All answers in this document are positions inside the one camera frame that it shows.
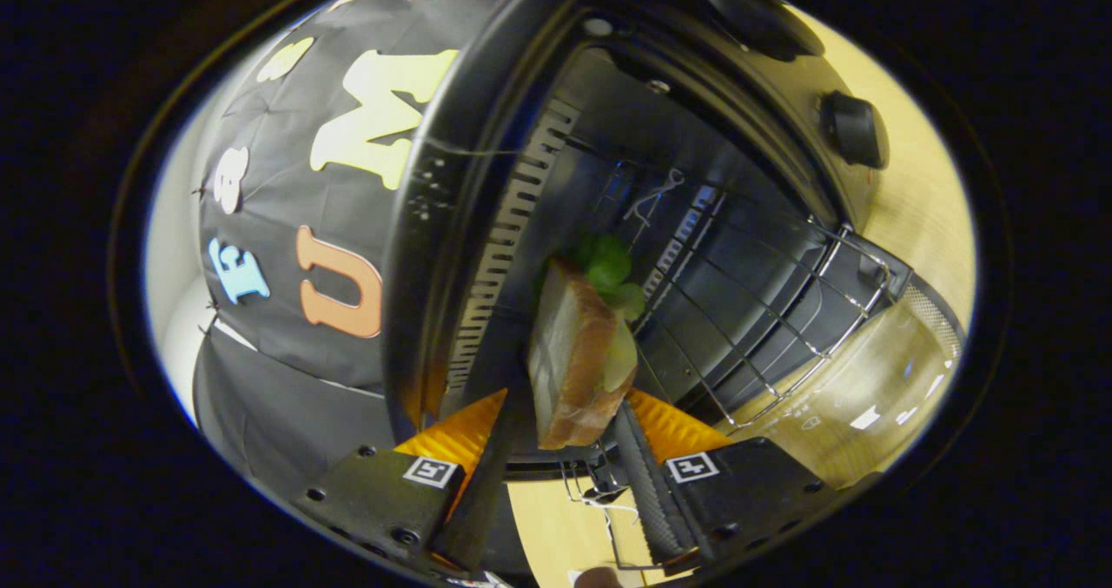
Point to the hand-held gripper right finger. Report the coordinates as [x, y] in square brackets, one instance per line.
[647, 492]

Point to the black toaster oven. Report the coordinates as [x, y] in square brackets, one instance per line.
[486, 67]

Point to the black backdrop cloth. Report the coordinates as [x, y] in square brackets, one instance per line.
[278, 345]

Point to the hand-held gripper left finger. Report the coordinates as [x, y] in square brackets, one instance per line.
[482, 501]

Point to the sandwich with lettuce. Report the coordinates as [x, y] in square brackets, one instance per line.
[573, 353]

